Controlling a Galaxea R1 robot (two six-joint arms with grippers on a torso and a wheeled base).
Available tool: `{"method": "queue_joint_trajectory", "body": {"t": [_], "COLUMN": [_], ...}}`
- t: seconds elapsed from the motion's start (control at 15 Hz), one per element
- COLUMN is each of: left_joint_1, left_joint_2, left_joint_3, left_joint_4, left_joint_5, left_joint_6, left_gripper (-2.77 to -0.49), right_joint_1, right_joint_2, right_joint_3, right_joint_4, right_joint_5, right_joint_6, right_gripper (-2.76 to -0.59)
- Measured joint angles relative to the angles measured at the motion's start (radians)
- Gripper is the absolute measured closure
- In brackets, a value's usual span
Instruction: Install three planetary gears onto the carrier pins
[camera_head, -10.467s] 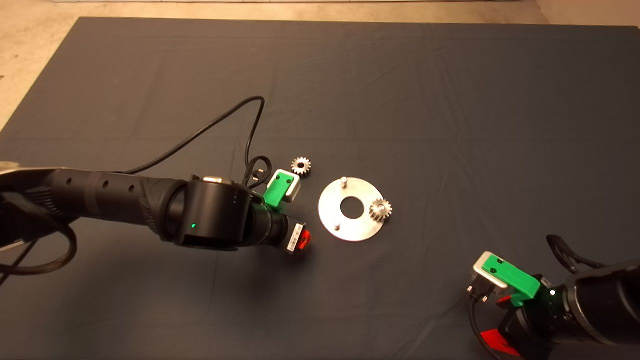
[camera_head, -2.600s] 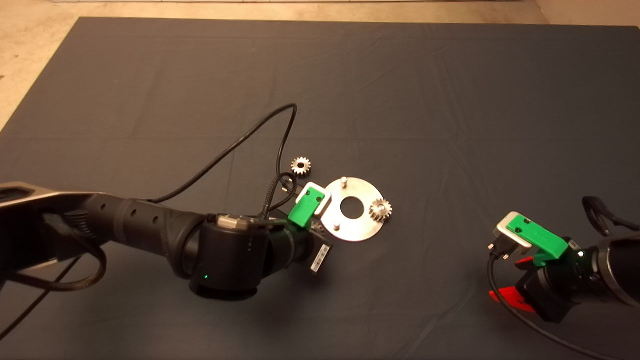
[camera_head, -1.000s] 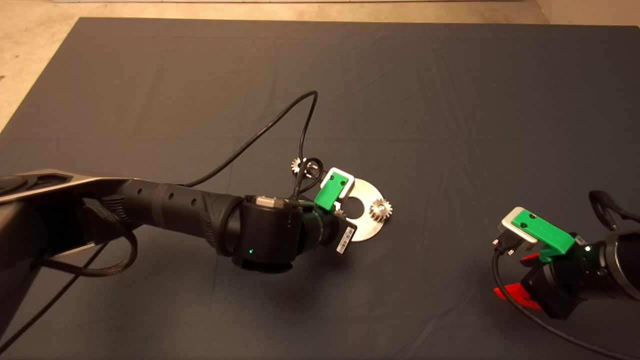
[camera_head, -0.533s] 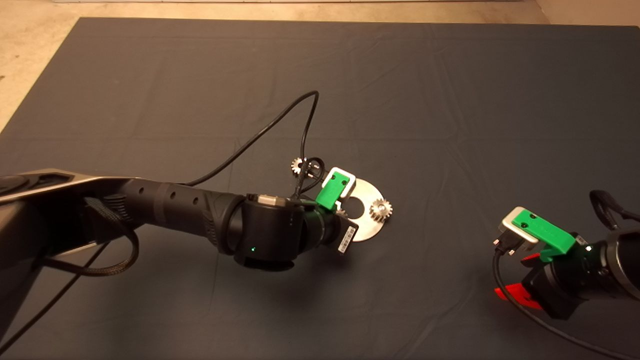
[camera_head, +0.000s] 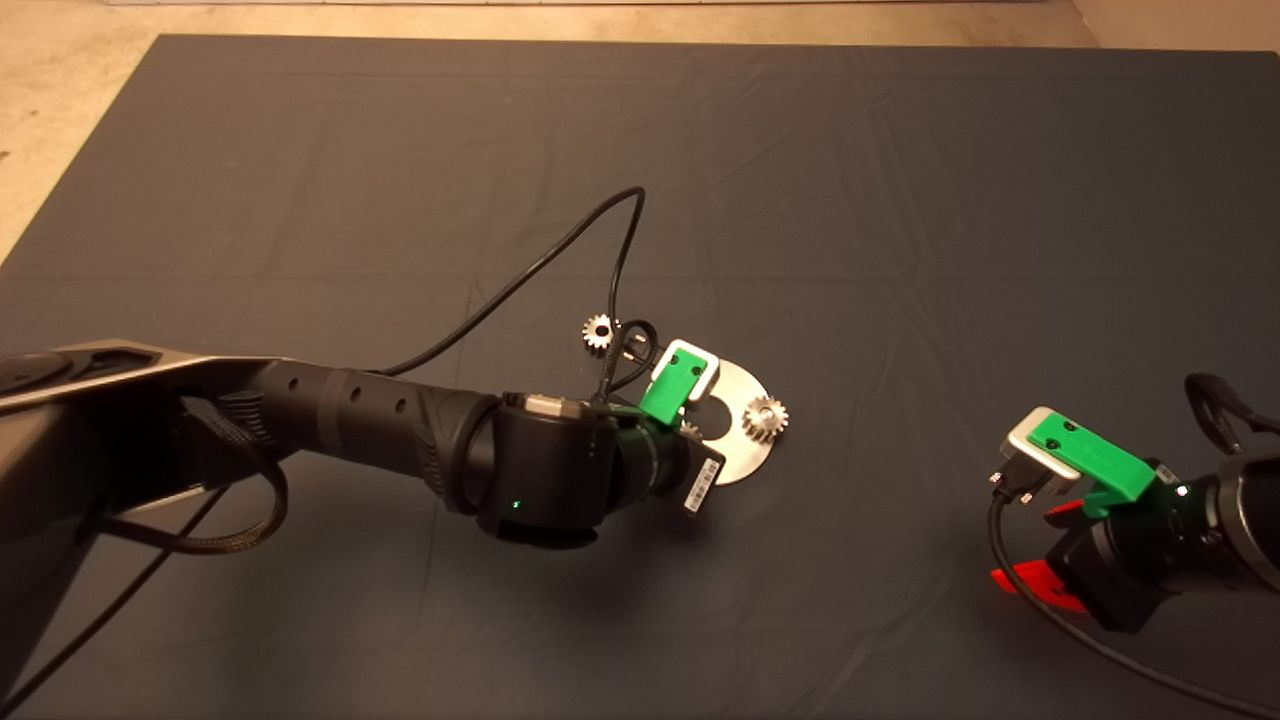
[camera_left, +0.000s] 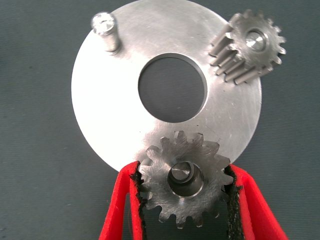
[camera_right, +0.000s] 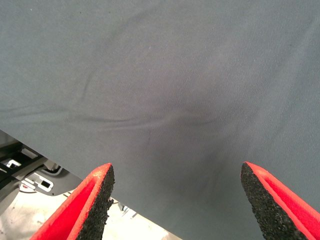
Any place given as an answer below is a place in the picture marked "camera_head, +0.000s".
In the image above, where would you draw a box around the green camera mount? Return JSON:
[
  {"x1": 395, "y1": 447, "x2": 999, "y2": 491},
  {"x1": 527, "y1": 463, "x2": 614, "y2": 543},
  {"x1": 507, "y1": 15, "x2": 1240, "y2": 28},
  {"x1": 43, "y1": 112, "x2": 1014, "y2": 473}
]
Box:
[
  {"x1": 1030, "y1": 413, "x2": 1161, "y2": 519},
  {"x1": 638, "y1": 345, "x2": 709, "y2": 426}
]

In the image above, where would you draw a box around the braided black left gripper cable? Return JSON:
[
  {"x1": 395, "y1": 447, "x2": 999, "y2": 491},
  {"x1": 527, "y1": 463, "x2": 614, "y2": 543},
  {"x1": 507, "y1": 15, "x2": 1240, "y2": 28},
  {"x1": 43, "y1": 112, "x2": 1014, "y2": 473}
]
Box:
[{"x1": 595, "y1": 318, "x2": 661, "y2": 406}]

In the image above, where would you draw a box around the green right camera mount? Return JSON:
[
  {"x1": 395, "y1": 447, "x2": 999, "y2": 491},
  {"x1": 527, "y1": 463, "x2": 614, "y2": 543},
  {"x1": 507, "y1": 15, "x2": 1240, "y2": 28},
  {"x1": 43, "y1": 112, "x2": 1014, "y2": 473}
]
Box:
[{"x1": 1030, "y1": 413, "x2": 1161, "y2": 519}]

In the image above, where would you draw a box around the braided black gripper cable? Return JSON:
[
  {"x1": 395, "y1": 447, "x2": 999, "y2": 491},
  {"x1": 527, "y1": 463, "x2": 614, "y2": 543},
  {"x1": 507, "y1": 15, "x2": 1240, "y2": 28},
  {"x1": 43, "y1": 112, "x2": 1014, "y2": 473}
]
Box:
[
  {"x1": 1185, "y1": 373, "x2": 1280, "y2": 441},
  {"x1": 595, "y1": 318, "x2": 661, "y2": 406}
]

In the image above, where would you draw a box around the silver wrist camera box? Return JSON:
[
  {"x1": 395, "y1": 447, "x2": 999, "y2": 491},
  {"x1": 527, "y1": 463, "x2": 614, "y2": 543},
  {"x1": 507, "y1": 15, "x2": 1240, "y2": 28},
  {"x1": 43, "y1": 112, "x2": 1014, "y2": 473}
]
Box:
[
  {"x1": 1005, "y1": 405, "x2": 1086, "y2": 491},
  {"x1": 650, "y1": 338, "x2": 721, "y2": 403}
]

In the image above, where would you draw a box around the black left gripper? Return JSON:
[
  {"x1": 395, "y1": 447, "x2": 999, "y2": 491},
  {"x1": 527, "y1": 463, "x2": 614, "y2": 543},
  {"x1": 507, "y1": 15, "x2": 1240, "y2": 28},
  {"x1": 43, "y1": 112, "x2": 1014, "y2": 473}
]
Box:
[{"x1": 625, "y1": 425, "x2": 726, "y2": 516}]

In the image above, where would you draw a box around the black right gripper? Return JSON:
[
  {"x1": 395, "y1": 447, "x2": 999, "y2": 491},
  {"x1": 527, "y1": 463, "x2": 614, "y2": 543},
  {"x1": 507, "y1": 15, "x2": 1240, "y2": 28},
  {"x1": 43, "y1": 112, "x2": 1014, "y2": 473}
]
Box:
[{"x1": 990, "y1": 462, "x2": 1226, "y2": 633}]

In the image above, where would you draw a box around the dark grey table cloth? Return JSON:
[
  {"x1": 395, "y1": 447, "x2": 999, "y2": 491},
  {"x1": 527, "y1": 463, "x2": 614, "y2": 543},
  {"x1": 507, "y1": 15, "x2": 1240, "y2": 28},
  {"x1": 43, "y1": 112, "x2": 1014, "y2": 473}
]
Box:
[{"x1": 0, "y1": 33, "x2": 1280, "y2": 720}]

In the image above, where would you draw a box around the green left camera mount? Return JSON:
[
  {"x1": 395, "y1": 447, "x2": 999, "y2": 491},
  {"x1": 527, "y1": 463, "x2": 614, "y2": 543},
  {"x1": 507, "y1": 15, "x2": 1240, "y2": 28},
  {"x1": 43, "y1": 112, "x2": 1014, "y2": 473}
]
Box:
[{"x1": 638, "y1": 345, "x2": 709, "y2": 426}]

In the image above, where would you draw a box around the braided black right gripper cable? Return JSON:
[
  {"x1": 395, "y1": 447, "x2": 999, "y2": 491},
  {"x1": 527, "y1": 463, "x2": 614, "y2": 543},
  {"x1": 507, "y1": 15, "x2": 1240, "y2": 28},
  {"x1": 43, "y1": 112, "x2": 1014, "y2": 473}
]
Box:
[{"x1": 1185, "y1": 373, "x2": 1280, "y2": 441}]

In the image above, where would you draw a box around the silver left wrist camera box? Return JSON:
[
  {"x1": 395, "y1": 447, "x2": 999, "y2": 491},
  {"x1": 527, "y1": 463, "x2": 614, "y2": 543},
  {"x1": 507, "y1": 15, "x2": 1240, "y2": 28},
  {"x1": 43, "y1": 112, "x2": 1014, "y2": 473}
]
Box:
[{"x1": 650, "y1": 338, "x2": 721, "y2": 403}]

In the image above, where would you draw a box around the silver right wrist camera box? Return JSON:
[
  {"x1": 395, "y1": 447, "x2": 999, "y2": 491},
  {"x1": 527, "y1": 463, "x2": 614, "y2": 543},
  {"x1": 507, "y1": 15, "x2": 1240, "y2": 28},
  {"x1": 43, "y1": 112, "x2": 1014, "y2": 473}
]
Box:
[{"x1": 1005, "y1": 405, "x2": 1086, "y2": 491}]

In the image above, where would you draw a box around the smooth black right camera cable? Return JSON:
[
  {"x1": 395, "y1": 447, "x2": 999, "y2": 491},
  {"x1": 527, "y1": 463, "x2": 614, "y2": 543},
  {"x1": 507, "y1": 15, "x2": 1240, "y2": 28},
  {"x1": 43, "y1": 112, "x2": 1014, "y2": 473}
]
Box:
[{"x1": 988, "y1": 470, "x2": 1280, "y2": 720}]

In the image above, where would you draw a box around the thick black braided cable loop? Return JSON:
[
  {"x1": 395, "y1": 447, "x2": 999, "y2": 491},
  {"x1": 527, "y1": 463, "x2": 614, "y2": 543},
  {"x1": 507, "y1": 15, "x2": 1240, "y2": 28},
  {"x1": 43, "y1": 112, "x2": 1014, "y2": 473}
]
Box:
[{"x1": 100, "y1": 395, "x2": 291, "y2": 556}]

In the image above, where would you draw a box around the round metal carrier plate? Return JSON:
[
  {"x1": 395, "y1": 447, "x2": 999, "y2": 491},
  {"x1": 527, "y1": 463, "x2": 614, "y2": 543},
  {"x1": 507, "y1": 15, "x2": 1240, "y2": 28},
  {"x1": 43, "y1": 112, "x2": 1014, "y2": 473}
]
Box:
[{"x1": 685, "y1": 360, "x2": 774, "y2": 487}]

